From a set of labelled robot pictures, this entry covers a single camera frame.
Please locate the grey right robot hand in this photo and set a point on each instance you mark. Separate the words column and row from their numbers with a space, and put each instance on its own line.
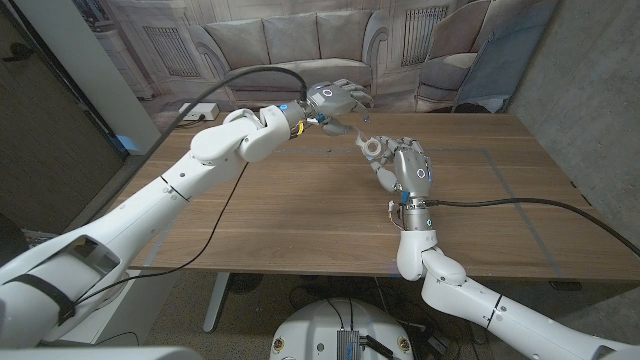
column 412, row 170

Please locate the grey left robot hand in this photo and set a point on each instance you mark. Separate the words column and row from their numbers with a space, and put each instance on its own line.
column 332, row 100

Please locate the clear tape roll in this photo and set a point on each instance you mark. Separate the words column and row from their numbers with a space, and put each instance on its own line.
column 366, row 142

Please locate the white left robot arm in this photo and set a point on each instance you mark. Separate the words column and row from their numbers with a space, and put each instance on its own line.
column 220, row 140

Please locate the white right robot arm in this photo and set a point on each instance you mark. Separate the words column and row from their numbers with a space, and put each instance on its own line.
column 440, row 270

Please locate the white power strip box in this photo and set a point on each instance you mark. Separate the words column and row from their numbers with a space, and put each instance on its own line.
column 200, row 112

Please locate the printed sofa room backdrop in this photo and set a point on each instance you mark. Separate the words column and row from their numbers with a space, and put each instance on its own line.
column 300, row 40

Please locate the blue-grey leaning board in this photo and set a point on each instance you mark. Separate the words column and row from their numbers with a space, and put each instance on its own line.
column 505, row 55

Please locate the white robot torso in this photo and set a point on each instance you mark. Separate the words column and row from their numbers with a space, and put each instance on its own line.
column 320, row 330

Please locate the black round floor object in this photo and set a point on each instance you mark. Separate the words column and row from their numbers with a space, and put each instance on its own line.
column 245, row 282

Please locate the white pillar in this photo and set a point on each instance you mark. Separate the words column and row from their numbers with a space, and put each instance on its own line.
column 85, row 65

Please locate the dark brown door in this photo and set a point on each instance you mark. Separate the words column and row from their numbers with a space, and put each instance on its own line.
column 40, row 150

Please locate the person in dark clothes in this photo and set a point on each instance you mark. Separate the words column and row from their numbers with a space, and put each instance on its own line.
column 10, row 240

